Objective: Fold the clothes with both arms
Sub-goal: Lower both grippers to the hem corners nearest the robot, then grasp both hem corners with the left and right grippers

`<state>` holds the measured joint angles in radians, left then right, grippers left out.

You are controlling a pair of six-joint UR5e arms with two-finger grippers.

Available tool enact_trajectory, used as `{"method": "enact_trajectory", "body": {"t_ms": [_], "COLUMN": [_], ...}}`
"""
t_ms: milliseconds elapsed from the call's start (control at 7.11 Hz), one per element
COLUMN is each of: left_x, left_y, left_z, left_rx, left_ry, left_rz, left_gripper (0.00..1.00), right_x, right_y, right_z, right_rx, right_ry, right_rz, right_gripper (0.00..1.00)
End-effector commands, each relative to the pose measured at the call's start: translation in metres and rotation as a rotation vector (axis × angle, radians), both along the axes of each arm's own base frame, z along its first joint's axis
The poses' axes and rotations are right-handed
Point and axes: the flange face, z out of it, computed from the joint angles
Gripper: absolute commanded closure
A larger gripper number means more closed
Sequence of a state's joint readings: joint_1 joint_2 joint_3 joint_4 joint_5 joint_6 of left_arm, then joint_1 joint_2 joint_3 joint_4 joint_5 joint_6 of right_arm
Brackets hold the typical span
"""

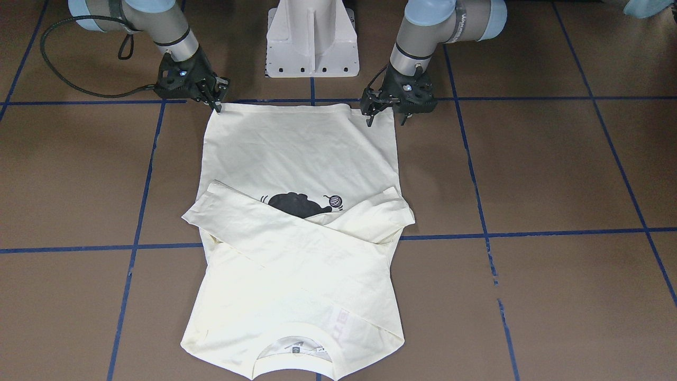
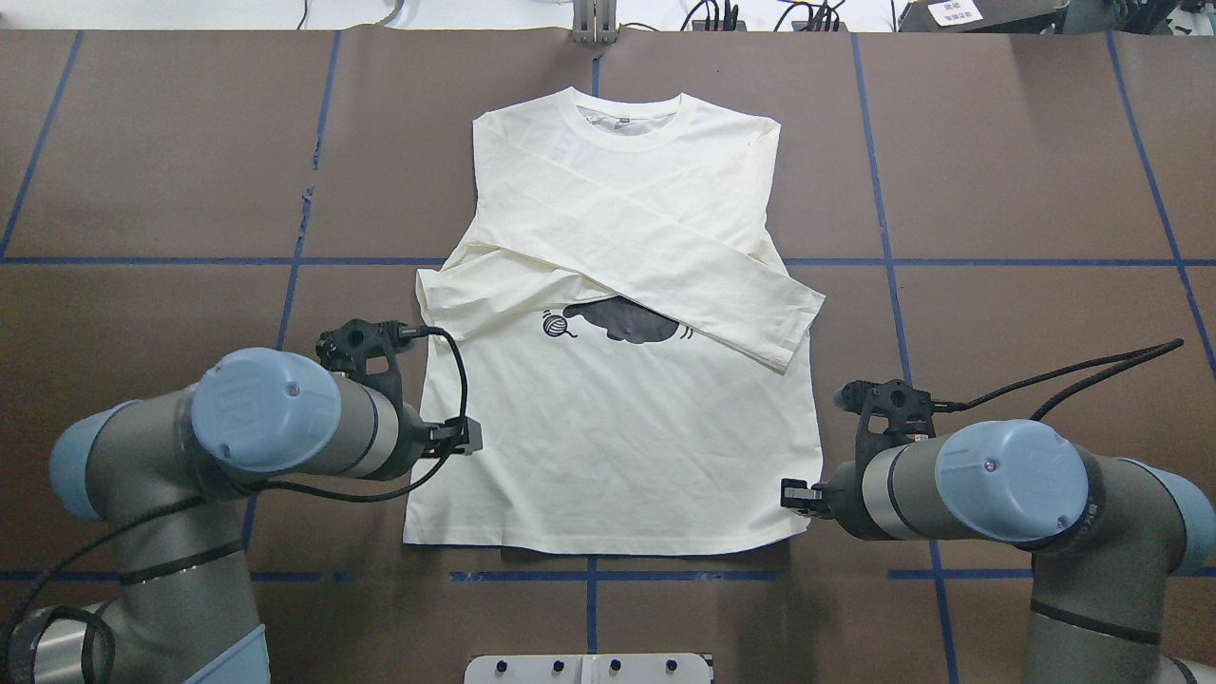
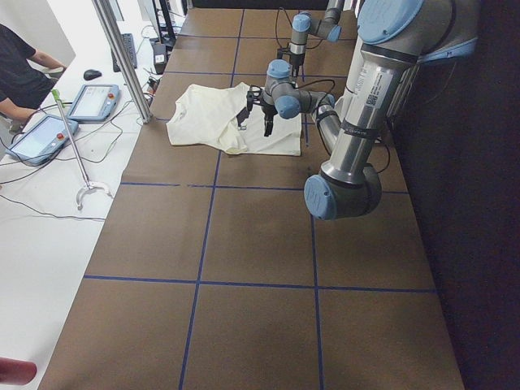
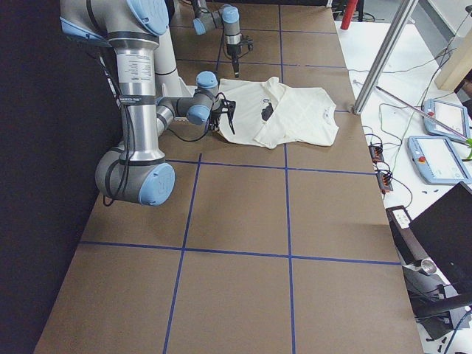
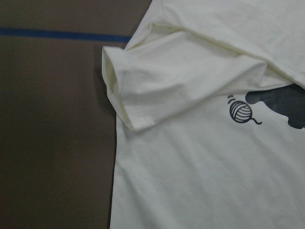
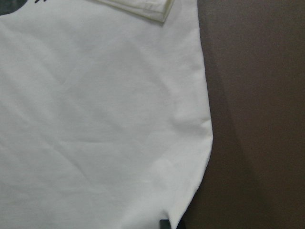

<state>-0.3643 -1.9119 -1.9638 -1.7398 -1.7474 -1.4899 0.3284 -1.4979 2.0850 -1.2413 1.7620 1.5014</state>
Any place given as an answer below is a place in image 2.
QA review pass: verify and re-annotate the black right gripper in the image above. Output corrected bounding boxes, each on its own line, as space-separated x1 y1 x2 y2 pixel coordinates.
779 478 846 525

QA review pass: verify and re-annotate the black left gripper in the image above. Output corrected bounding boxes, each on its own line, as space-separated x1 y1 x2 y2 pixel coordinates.
413 417 484 464

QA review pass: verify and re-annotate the cream long-sleeve cat shirt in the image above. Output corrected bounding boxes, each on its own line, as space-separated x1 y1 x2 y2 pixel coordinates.
402 89 824 556

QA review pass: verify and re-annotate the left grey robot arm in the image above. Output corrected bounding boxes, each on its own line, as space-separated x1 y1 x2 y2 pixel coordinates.
2 348 482 683

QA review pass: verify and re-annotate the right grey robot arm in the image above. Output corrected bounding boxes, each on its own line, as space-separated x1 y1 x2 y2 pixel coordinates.
779 420 1214 683

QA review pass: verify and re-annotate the black box with label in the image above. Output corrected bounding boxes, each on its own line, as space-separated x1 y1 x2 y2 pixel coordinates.
896 1 1068 34

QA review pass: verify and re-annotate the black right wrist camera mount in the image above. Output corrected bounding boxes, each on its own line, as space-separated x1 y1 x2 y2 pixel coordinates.
833 379 938 462

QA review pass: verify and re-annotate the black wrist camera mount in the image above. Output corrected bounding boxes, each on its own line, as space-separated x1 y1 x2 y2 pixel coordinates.
315 316 423 404
833 379 938 462

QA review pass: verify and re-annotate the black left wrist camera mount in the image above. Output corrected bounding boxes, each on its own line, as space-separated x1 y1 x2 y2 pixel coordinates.
315 316 423 404

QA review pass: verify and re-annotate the white camera post base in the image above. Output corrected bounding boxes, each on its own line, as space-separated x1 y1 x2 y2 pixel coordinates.
465 654 715 683

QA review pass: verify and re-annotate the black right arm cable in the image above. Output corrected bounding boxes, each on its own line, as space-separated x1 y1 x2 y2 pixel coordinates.
931 338 1186 421

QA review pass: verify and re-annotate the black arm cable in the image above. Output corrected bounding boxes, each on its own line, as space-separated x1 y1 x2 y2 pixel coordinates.
931 338 1186 421
0 326 471 666

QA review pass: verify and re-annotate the grey aluminium frame post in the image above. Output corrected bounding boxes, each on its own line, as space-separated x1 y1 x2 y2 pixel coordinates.
572 0 619 44

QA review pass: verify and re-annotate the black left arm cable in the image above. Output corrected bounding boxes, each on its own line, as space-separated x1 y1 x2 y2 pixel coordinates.
0 326 471 666

